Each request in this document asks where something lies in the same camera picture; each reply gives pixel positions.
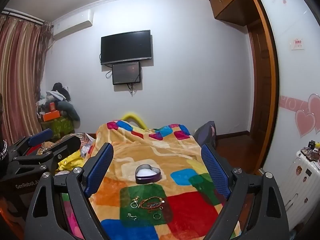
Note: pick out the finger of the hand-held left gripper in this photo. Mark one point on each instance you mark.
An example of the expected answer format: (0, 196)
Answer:
(40, 135)
(68, 145)

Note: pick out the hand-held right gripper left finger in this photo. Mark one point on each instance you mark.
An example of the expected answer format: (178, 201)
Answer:
(98, 170)

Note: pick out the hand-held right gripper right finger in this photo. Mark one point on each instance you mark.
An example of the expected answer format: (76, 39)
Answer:
(215, 170)

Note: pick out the heart-shaped purple tin box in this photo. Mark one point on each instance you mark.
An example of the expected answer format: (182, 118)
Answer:
(147, 176)

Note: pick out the yellow cloth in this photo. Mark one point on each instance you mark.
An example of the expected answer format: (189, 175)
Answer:
(71, 161)

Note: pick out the green patterned box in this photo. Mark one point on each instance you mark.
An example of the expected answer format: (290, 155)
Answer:
(61, 127)

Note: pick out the orange flat box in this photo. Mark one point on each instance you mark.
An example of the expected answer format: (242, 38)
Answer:
(50, 116)

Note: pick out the small orange box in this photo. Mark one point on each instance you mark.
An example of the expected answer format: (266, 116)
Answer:
(52, 107)

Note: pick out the grey purple backpack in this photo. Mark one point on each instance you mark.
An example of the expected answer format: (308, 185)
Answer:
(205, 135)

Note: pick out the pile of clothes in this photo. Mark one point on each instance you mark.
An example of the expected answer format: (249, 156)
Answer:
(61, 97)

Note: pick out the small silver earring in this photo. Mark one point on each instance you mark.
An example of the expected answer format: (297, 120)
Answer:
(130, 215)

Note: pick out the colourful patchwork fleece blanket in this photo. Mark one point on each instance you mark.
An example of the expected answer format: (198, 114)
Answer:
(155, 150)

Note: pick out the yellow foam tube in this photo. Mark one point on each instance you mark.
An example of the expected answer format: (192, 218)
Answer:
(132, 117)

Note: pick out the striped red curtain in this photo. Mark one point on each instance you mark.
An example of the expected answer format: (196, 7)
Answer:
(20, 75)

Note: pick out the white suitcase with stickers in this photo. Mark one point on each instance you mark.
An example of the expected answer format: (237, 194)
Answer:
(302, 187)

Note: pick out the wooden door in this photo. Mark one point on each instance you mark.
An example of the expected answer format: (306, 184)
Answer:
(261, 92)

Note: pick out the small items on suitcase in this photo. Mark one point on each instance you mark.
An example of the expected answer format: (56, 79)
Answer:
(311, 151)

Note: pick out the white air conditioner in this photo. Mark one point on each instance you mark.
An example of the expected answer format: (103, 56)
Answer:
(72, 23)

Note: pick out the white wardrobe sliding door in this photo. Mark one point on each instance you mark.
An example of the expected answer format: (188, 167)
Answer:
(292, 80)

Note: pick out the white red card sticker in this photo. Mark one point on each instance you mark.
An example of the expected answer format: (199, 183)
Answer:
(297, 43)

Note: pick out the wooden overhead cabinet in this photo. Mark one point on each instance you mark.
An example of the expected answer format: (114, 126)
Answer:
(230, 2)

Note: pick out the small black wall monitor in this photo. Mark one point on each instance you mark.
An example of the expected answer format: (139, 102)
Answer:
(126, 73)

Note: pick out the black wall television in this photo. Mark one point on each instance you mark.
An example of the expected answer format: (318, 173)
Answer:
(126, 46)

